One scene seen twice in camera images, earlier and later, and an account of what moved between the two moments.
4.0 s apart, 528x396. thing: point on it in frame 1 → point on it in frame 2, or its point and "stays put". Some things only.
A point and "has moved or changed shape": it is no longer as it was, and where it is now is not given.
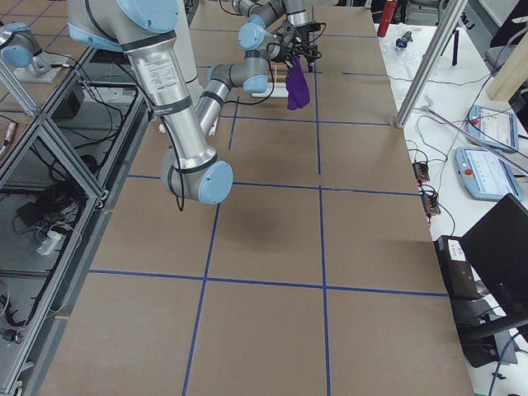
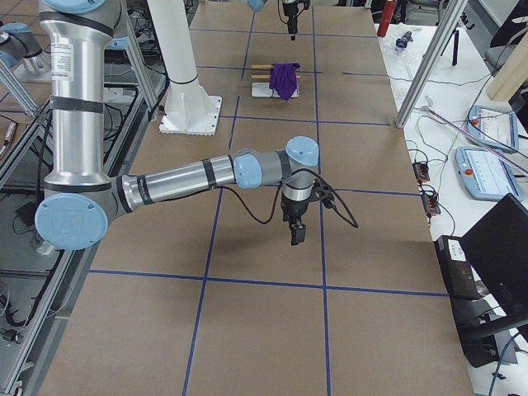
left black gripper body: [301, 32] → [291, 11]
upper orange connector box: [421, 170] stays put
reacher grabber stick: [428, 108] stays put
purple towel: [299, 96] has moved or changed shape
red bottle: [387, 16] stays put
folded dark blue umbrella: [403, 41] stays put
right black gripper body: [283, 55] → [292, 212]
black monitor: [497, 247] stays put
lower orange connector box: [431, 205] stays put
